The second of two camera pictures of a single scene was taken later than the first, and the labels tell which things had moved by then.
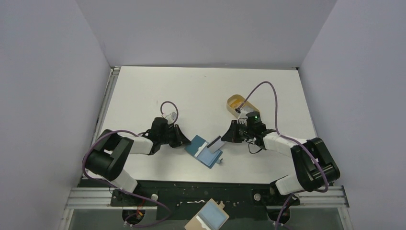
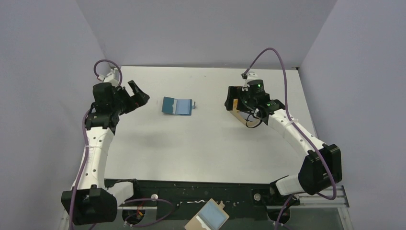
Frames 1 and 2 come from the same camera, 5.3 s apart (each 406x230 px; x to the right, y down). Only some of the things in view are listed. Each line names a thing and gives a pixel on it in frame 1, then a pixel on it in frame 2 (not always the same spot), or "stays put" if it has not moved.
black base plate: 180,200 stays put
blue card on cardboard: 211,217 stays put
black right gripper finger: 234,134 -> 234,92
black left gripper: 174,135 -> 129,97
